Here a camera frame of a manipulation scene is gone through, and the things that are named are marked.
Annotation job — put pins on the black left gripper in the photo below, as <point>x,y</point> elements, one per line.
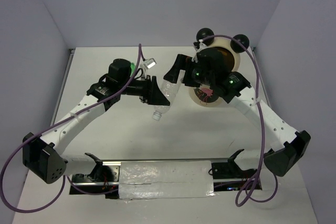
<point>151,94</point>

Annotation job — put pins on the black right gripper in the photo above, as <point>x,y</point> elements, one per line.
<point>180,63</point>

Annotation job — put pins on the green plastic bottle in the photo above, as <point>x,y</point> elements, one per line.
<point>133,65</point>

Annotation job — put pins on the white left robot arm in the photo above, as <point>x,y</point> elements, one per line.
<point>44,154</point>

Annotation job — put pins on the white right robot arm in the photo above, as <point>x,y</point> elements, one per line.
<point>287,145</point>

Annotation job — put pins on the cream bin with black ears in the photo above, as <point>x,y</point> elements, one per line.
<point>203,95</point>

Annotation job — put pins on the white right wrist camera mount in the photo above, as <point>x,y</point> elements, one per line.
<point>199,45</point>

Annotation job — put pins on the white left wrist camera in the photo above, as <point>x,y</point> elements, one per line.
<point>146,65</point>

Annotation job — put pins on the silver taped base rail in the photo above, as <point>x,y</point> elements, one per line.
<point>162,178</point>

